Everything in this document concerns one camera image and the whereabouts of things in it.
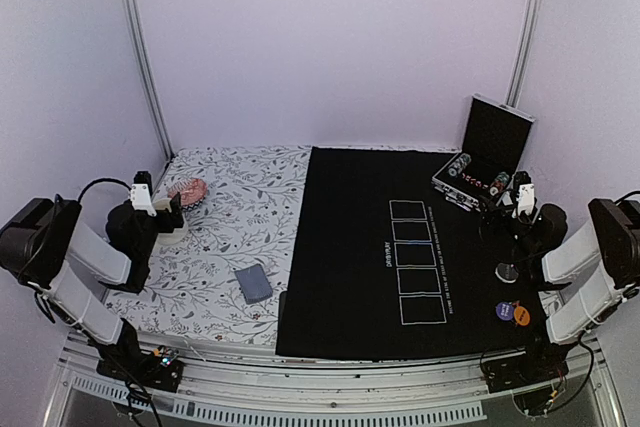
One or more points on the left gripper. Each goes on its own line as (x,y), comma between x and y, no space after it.
(176,212)

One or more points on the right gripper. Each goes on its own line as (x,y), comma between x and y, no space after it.
(493,211)

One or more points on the black dealer button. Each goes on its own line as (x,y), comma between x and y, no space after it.
(507,273)

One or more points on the purple small blind button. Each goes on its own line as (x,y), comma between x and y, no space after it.
(505,311)

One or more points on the orange big blind button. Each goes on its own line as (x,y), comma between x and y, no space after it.
(521,316)

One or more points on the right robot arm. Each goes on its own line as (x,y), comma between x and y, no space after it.
(598,263)

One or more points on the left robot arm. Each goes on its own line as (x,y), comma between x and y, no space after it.
(48,248)

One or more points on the white cup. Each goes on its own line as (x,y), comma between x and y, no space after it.
(167,236)

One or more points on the red patterned bowl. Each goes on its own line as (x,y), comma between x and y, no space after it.
(192,192)

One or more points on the right chip stack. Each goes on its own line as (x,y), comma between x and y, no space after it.
(499,184)

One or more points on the chip stack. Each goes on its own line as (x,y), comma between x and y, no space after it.
(457,167)
(499,184)

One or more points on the left chip stack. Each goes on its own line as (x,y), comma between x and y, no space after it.
(457,167)

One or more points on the floral tablecloth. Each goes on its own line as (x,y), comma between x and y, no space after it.
(249,216)

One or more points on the aluminium poker chip case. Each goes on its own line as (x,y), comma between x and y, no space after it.
(495,137)

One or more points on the blue card deck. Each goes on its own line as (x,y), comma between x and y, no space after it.
(254,284)

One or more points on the black poker mat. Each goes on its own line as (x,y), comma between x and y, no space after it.
(384,268)

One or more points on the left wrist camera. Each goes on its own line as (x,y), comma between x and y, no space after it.
(141,193)

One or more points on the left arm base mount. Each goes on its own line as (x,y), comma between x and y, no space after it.
(159,369)

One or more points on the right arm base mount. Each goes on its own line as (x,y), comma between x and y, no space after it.
(535,365)

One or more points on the aluminium front rail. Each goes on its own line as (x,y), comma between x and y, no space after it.
(231,384)

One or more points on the right aluminium post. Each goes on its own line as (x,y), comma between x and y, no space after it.
(531,14)

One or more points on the aluminium post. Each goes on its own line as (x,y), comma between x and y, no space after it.
(143,63)
(531,14)

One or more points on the left aluminium post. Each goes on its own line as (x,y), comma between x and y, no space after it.
(143,63)

